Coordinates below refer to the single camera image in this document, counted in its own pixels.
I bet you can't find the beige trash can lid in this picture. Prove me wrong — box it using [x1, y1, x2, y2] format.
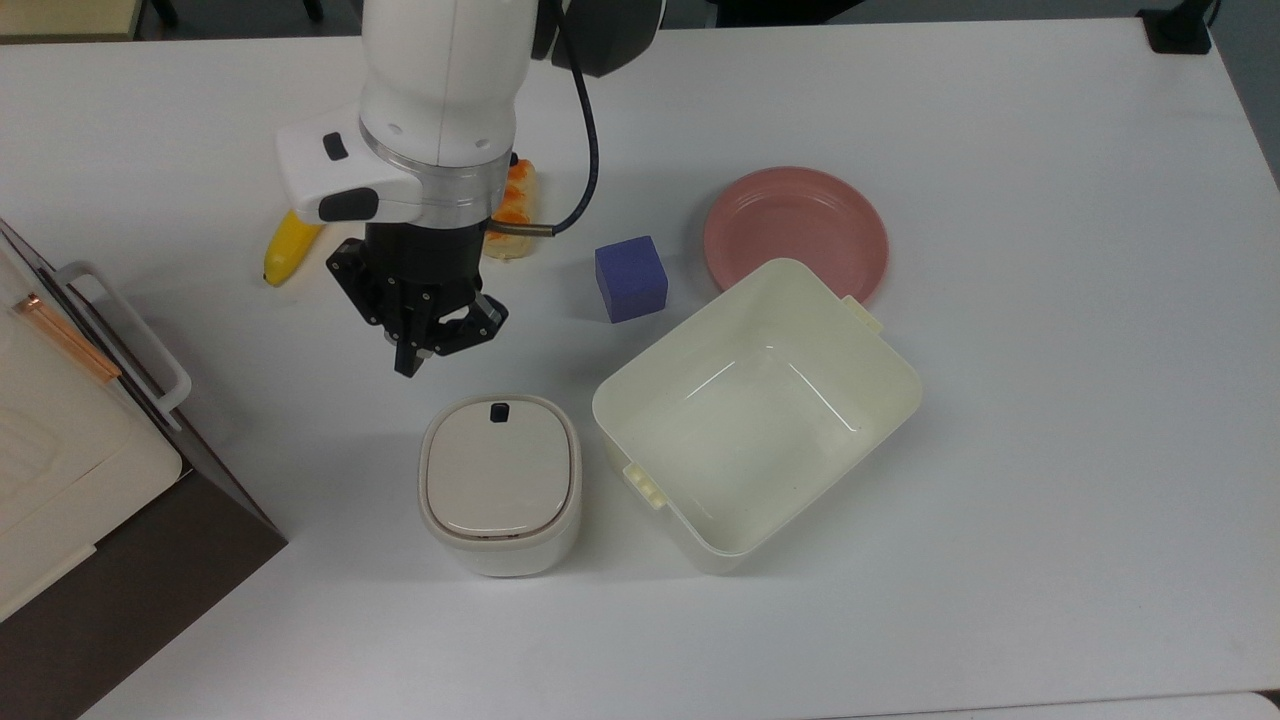
[426, 400, 571, 538]

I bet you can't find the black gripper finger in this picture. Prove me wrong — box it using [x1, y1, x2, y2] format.
[327, 238, 429, 379]
[428, 292, 510, 360]

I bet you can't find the wooden side table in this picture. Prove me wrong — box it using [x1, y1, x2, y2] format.
[0, 0, 143, 43]

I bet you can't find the white desktop trash can body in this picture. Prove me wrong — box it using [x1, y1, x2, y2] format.
[417, 392, 584, 578]

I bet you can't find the purple foam cube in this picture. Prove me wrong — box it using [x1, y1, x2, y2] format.
[594, 235, 670, 325]

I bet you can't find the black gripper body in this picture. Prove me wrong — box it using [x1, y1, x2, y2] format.
[362, 222, 493, 313]

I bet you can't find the pink plastic plate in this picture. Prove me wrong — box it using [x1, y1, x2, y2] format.
[702, 166, 890, 306]

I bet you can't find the toy bread with orange topping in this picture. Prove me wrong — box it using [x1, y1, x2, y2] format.
[483, 157, 538, 262]

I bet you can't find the yellow toy banana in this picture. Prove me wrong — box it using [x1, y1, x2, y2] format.
[263, 210, 327, 288]

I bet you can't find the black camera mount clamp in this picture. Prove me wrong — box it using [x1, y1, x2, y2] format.
[1138, 0, 1216, 55]

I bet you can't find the copper oven door handle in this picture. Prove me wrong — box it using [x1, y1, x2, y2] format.
[15, 293, 121, 383]

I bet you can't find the white oven drawer handle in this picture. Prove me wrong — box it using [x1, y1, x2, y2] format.
[55, 262, 193, 416]

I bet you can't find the cream toy oven unit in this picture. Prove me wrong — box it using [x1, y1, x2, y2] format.
[0, 245, 183, 621]

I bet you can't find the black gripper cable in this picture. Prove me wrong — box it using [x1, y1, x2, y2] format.
[487, 0, 602, 239]

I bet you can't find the white oven with handle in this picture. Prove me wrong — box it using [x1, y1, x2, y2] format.
[0, 220, 288, 720]

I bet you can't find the cream plastic storage container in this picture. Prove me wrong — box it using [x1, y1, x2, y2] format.
[592, 257, 923, 576]

